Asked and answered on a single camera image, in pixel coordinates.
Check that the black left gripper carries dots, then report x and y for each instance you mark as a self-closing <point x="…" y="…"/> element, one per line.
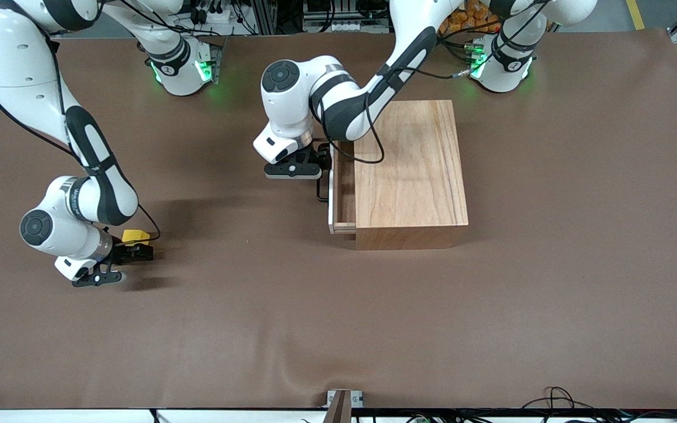
<point x="317" y="155"/>

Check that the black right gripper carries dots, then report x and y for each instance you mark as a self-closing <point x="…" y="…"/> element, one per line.
<point x="122" y="253"/>

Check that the yellow wooden cube block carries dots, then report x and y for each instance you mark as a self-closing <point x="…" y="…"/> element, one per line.
<point x="136" y="236"/>

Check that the white-fronted wooden drawer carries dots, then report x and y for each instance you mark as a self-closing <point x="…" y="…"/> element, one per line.
<point x="344" y="188"/>

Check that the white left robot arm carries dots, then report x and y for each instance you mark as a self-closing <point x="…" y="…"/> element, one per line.
<point x="338" y="100"/>

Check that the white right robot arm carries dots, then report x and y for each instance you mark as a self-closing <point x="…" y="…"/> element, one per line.
<point x="15" y="59"/>

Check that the wooden drawer cabinet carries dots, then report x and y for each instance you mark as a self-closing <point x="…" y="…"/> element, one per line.
<point x="409" y="170"/>

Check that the white electronics box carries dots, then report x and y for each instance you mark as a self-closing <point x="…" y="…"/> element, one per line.
<point x="332" y="23"/>

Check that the brown table cover mat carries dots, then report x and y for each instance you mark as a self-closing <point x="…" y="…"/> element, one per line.
<point x="338" y="323"/>

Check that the white table edge strip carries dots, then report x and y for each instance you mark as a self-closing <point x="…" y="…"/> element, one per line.
<point x="80" y="417"/>

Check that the white power strip with plugs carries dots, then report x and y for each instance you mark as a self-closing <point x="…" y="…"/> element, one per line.
<point x="209" y="12"/>

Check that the orange packaged items pile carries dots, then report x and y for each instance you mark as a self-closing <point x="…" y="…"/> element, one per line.
<point x="462" y="20"/>

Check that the metal table edge clamp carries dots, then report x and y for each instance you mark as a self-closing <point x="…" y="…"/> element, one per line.
<point x="344" y="402"/>

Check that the grey aluminium frame post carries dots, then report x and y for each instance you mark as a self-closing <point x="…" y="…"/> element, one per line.
<point x="267" y="14"/>

